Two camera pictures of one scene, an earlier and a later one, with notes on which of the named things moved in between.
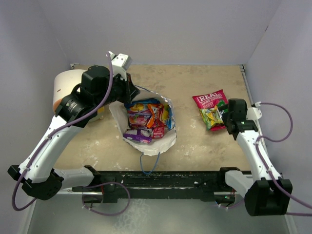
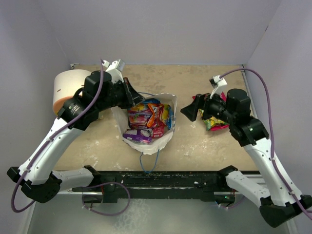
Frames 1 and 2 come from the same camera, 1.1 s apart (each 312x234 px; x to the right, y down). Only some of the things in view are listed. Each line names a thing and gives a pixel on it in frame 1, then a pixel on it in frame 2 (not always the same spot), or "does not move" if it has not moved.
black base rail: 158,186 does not move
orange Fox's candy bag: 157,117 does not move
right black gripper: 225,115 to 191,110
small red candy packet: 158,131 does not move
